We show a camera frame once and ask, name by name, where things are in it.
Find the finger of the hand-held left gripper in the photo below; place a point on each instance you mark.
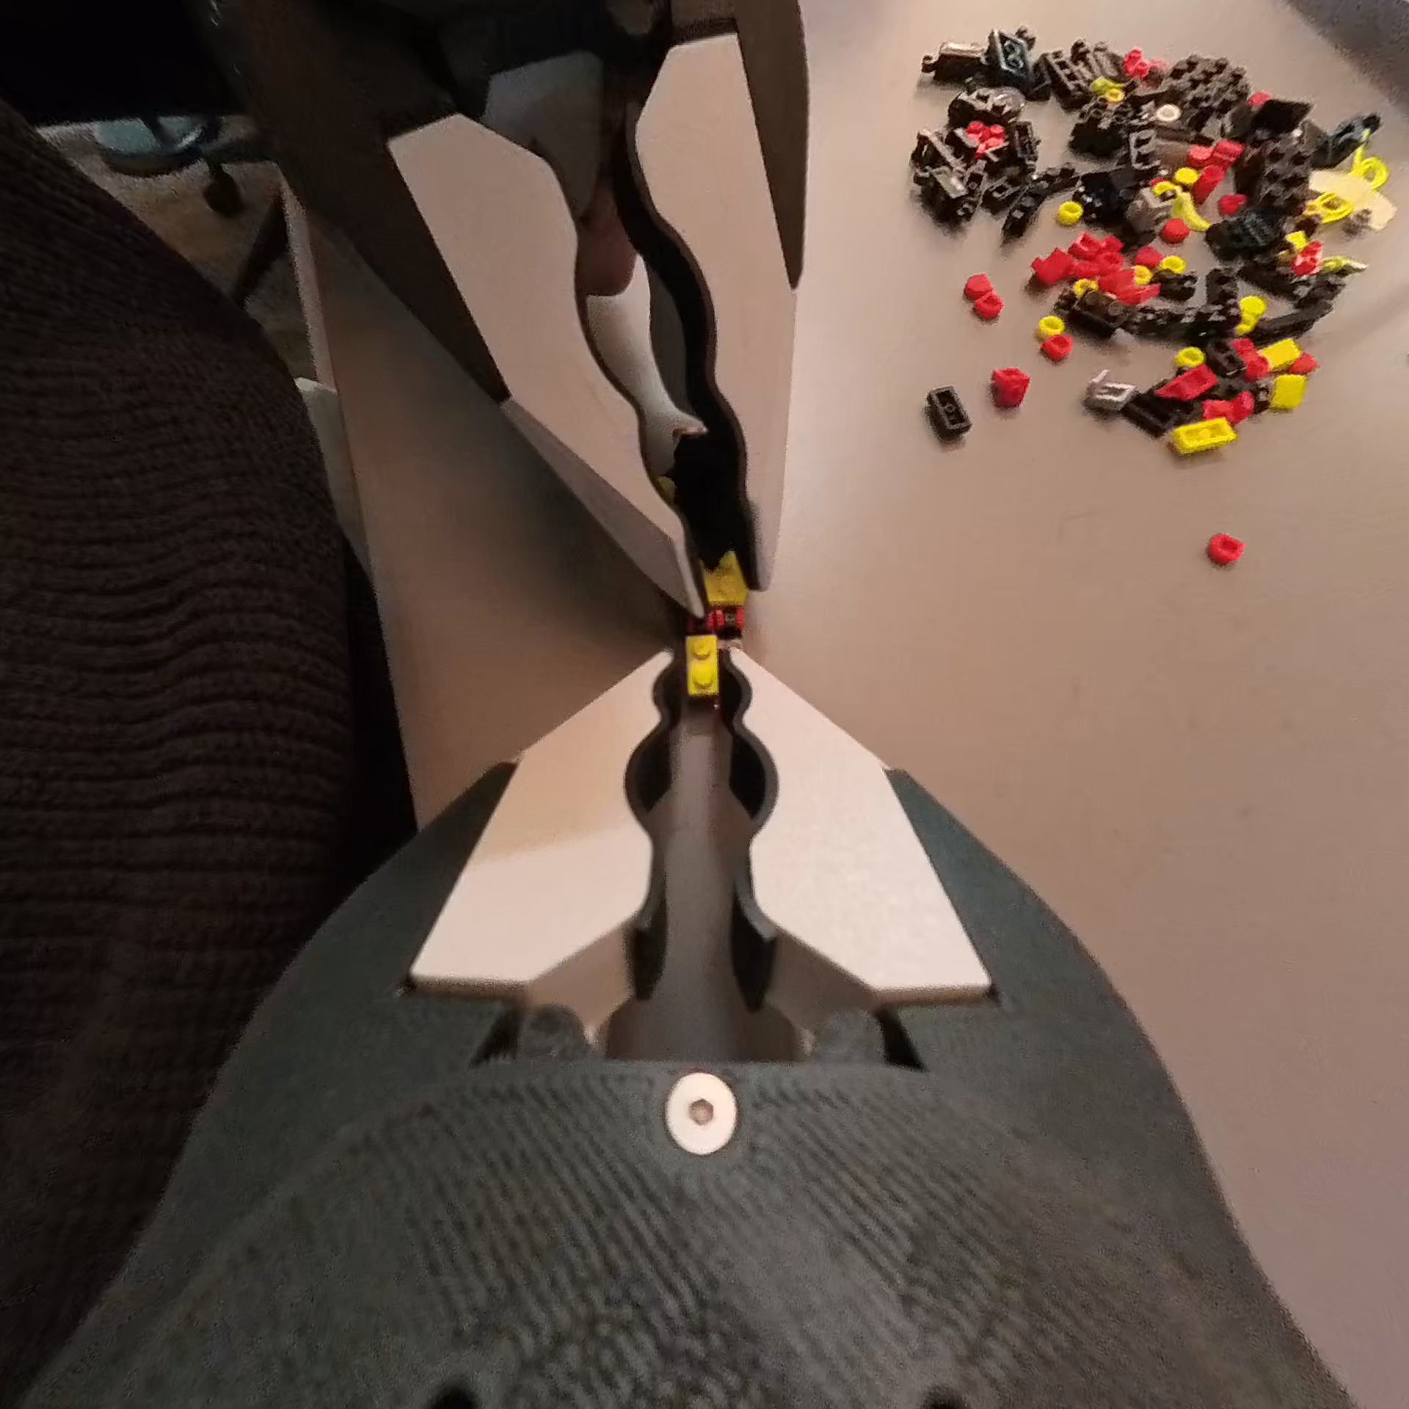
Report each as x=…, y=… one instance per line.
x=517, y=274
x=733, y=219

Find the pile of loose lego pieces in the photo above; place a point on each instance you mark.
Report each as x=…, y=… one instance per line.
x=1156, y=219

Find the small red rounded lego piece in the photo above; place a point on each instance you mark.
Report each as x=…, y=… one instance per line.
x=1225, y=547

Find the small grey lego bracket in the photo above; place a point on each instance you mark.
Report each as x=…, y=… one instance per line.
x=1110, y=393

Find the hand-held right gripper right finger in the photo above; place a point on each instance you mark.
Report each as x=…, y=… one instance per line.
x=870, y=869

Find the black two-stud lego plate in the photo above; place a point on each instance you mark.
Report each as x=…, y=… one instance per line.
x=946, y=410

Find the black office chair base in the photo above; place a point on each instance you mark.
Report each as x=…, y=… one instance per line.
x=226, y=192

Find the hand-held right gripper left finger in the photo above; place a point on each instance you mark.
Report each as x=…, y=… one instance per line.
x=540, y=869

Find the yellow two-stud lego plate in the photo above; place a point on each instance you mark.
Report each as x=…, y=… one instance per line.
x=702, y=665

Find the red lego brick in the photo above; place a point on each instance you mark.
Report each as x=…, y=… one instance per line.
x=1009, y=385

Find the black yellow red lego model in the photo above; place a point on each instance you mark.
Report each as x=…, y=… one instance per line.
x=723, y=577

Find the person's black sweater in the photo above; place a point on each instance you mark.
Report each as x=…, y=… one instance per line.
x=165, y=549

